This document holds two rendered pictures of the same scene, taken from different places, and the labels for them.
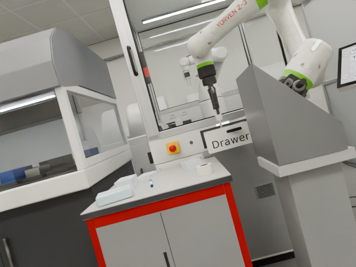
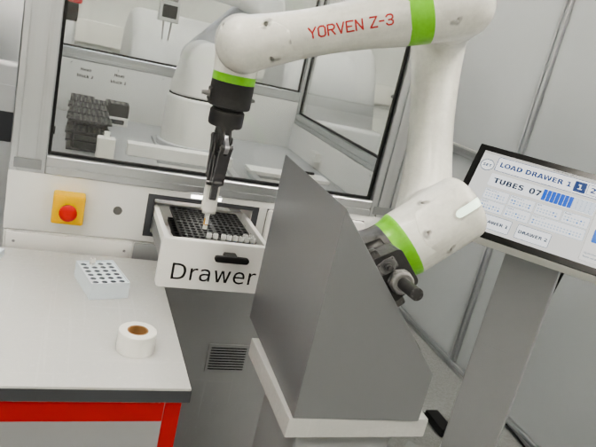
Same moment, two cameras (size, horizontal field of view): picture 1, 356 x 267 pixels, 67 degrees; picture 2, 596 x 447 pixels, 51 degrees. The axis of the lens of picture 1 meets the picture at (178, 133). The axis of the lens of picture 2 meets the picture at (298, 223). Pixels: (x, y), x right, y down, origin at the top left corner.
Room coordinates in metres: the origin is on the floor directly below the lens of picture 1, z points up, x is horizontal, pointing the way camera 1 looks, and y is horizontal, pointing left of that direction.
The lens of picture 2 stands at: (0.13, 0.12, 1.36)
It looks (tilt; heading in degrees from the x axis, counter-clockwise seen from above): 16 degrees down; 336
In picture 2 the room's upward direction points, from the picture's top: 13 degrees clockwise
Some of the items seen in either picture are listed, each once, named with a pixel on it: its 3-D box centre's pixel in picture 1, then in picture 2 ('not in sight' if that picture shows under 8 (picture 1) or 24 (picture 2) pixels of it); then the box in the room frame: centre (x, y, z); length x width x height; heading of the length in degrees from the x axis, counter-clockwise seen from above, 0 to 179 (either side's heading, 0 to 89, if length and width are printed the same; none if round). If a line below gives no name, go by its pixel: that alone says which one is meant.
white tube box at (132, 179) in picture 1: (126, 183); not in sight; (1.35, 0.31, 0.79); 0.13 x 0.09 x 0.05; 178
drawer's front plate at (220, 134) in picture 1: (234, 135); (225, 266); (1.34, -0.27, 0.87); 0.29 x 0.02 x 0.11; 88
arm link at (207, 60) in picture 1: (202, 53); (239, 48); (1.42, -0.23, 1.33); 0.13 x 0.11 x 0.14; 167
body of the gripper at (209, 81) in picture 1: (210, 86); (223, 129); (1.44, -0.23, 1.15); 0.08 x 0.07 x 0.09; 178
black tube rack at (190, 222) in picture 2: not in sight; (208, 236); (1.54, -0.27, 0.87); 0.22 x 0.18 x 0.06; 178
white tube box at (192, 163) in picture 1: (191, 163); (101, 278); (1.44, -0.03, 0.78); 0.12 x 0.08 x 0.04; 13
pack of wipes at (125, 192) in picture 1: (114, 194); not in sight; (1.15, 0.33, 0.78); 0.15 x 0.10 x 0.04; 101
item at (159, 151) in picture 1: (221, 130); (190, 176); (2.11, -0.34, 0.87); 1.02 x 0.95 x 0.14; 88
